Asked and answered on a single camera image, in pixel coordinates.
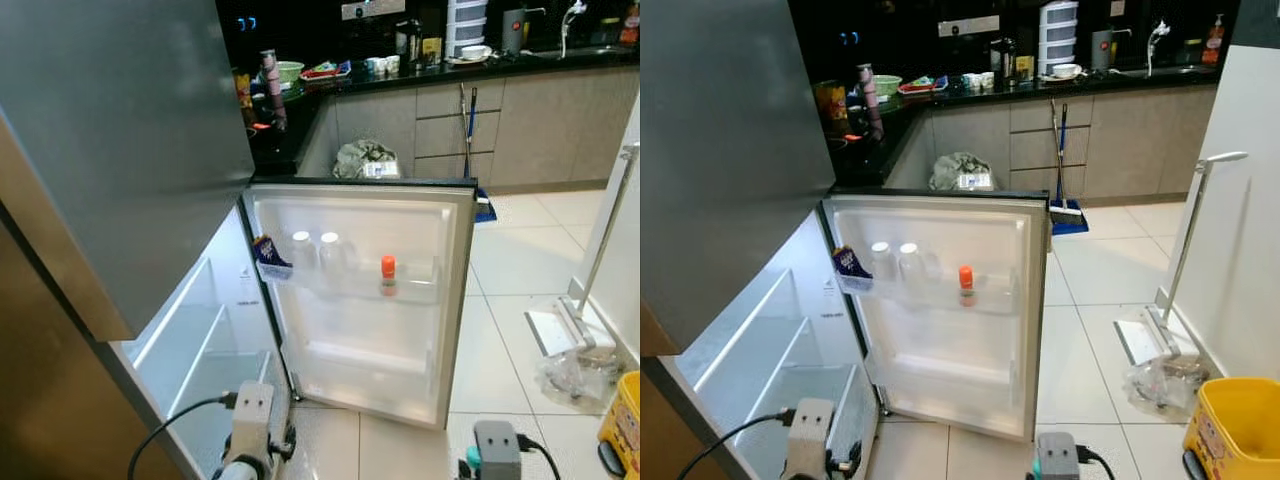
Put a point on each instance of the clear plastic bag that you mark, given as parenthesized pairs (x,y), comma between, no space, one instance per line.
(575,378)
(1160,388)

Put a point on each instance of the white bowl on saucer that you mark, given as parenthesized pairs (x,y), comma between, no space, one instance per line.
(1066,70)
(473,53)

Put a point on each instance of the small bottle orange cap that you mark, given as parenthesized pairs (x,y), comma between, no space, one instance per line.
(966,276)
(388,266)

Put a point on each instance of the red soap bottle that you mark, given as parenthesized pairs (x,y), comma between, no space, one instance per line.
(633,28)
(1216,48)

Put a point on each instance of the yellow box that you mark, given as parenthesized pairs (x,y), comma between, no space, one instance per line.
(432,52)
(1025,70)

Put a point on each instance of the grey thermos jug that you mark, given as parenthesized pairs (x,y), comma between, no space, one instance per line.
(1101,50)
(514,32)

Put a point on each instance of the yellow snack bag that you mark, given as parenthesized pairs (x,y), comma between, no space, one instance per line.
(243,90)
(832,105)

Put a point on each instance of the grey steel refrigerator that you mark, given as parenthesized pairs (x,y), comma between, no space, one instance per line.
(720,120)
(120,120)

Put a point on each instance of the yellow plastic bin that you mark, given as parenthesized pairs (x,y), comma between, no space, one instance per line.
(625,420)
(1235,425)

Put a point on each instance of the silver wall socket strip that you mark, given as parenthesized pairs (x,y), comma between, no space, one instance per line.
(372,9)
(968,26)

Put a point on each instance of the white ceramic cup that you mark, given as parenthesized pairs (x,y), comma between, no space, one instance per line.
(374,66)
(971,82)
(989,81)
(392,65)

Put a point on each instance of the grey green plastic bag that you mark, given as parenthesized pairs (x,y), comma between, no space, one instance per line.
(955,170)
(360,158)

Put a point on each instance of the black top kitchen counter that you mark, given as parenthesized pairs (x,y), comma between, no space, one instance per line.
(1140,140)
(560,130)

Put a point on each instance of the white mini drawer tower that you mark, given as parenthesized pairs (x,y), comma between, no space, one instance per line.
(1058,35)
(467,22)

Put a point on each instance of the clear bottle white cap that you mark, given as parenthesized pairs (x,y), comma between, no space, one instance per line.
(330,242)
(908,251)
(302,240)
(881,250)

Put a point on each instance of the purple chocolate bar pack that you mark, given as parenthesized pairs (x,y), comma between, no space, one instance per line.
(270,258)
(850,270)

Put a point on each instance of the red tray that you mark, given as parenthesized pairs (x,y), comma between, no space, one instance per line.
(325,73)
(922,86)

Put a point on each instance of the green plastic bowl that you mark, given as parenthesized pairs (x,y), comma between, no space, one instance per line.
(890,85)
(292,72)

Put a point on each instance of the pink tall tumbler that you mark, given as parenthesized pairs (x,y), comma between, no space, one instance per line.
(870,100)
(272,90)

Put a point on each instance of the white kitchen faucet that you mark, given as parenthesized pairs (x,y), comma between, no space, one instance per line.
(1152,50)
(567,25)

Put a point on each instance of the white flat floor mop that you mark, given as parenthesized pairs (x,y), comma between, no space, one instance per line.
(555,330)
(1145,340)

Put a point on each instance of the grey steel fridge door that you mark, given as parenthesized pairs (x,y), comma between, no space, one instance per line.
(950,350)
(370,340)

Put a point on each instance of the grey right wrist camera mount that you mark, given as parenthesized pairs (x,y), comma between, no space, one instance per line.
(1058,458)
(497,448)

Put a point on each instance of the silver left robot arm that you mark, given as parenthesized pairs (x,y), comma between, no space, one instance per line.
(240,472)

